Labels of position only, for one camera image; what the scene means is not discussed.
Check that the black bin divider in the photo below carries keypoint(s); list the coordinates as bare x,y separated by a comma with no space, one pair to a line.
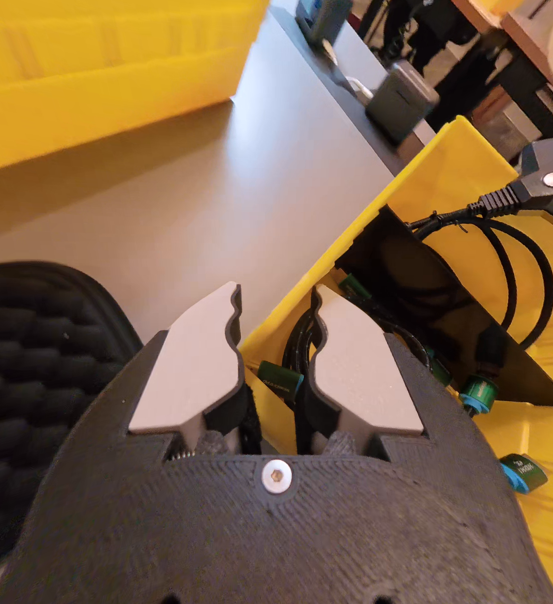
446,292

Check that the yellow plastic bin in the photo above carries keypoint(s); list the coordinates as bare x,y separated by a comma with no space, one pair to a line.
446,174
92,108

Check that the dark grey power box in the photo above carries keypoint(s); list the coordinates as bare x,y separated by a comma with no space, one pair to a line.
399,104

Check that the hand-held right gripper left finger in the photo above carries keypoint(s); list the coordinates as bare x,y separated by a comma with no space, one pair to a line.
191,358

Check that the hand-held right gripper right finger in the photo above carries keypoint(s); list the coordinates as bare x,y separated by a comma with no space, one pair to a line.
361,368

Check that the dark grey box blue label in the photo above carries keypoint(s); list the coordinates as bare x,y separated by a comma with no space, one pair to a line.
326,23

